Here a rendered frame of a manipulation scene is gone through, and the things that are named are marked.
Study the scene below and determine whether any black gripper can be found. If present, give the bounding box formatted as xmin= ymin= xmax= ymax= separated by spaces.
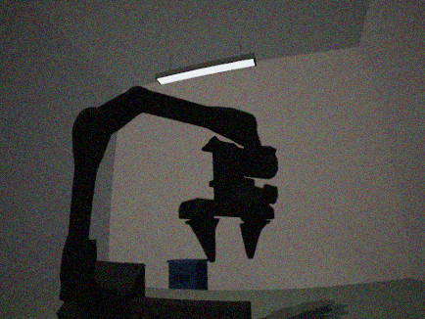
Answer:
xmin=179 ymin=170 xmax=274 ymax=262

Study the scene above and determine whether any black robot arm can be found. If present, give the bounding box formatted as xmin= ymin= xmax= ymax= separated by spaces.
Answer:
xmin=59 ymin=85 xmax=278 ymax=318

